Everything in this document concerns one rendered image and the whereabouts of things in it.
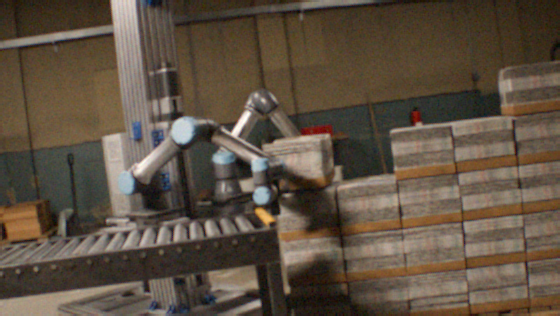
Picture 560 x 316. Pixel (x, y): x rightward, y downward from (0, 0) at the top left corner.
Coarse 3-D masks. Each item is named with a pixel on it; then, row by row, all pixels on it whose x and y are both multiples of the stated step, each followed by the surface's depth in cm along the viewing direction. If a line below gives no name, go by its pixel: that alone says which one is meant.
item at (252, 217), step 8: (224, 216) 275; (232, 216) 273; (248, 216) 274; (256, 216) 275; (168, 224) 272; (176, 224) 270; (184, 224) 270; (200, 224) 271; (256, 224) 275; (112, 232) 267; (120, 232) 266; (128, 232) 266; (144, 232) 267; (56, 240) 262; (72, 240) 263; (0, 248) 258; (8, 248) 258; (24, 248) 259
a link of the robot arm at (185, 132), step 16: (176, 128) 281; (192, 128) 279; (208, 128) 289; (176, 144) 284; (192, 144) 286; (144, 160) 295; (160, 160) 290; (128, 176) 295; (144, 176) 296; (128, 192) 297
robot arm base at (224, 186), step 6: (216, 180) 349; (222, 180) 345; (228, 180) 345; (234, 180) 347; (216, 186) 348; (222, 186) 345; (228, 186) 344; (234, 186) 345; (240, 186) 351; (216, 192) 347; (222, 192) 344; (228, 192) 343; (234, 192) 344; (240, 192) 347
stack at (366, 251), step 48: (336, 192) 311; (384, 192) 297; (432, 192) 294; (480, 192) 289; (288, 240) 311; (336, 240) 303; (384, 240) 298; (432, 240) 294; (480, 240) 291; (336, 288) 305; (384, 288) 301; (432, 288) 296; (480, 288) 292
